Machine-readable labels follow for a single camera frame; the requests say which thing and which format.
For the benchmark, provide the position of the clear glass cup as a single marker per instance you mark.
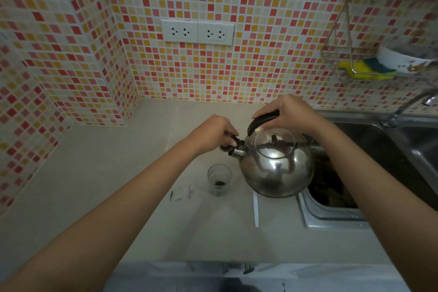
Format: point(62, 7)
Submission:
point(219, 178)

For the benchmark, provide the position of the person's left forearm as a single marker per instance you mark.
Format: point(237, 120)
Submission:
point(102, 220)

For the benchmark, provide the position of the person's right forearm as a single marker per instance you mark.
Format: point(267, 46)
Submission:
point(379, 199)

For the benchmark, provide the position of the person's right thumb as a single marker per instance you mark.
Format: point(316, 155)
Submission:
point(264, 112)

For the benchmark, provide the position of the white printed bowl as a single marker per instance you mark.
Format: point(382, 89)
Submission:
point(400, 59)

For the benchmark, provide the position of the stainless steel sink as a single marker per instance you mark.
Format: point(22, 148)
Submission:
point(403, 151)

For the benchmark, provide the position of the yellow green dish sponge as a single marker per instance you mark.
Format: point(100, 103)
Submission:
point(362, 69)

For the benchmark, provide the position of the white wall power outlet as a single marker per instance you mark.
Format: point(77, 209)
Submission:
point(216, 33)
point(179, 30)

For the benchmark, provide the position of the person's left hand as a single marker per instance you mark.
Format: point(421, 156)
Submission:
point(210, 132)

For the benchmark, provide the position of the chrome sink faucet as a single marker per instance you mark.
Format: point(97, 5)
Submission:
point(403, 107)

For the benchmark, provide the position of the person's right hand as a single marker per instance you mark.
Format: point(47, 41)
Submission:
point(294, 112)

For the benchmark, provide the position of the person's left thumb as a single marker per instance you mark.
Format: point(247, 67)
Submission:
point(230, 143)

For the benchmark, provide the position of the small white scrap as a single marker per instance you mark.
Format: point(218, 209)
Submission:
point(190, 191)

